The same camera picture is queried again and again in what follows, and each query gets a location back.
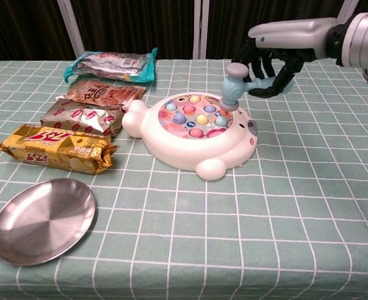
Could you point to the gold biscuit pack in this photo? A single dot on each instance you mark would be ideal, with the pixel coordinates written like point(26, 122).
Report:
point(59, 148)

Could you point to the white metal frame post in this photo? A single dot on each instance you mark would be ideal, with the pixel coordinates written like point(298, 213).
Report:
point(72, 28)
point(346, 7)
point(205, 28)
point(197, 28)

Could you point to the orange snack pack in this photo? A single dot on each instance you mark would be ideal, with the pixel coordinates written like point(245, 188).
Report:
point(105, 92)

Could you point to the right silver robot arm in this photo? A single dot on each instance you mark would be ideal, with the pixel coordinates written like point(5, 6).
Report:
point(364, 39)

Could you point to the teal clear snack bag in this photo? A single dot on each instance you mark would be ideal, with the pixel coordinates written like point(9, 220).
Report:
point(109, 65)

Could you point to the whack-a-mole toy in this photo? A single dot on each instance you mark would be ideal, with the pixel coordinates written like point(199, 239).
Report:
point(177, 147)

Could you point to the dark brown curtain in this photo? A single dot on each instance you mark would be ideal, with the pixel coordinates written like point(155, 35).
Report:
point(134, 25)

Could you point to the silver red snack pack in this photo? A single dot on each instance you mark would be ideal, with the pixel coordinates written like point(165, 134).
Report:
point(80, 117)

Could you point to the green checked tablecloth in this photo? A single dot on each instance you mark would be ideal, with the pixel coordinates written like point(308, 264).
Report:
point(234, 218)

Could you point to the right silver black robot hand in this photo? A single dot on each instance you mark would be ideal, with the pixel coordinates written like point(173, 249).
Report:
point(290, 34)

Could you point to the light blue toy hammer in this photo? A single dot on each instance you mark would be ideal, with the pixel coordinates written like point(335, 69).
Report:
point(232, 87)

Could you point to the round stainless steel plate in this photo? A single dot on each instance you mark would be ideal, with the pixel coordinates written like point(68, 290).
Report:
point(43, 222)

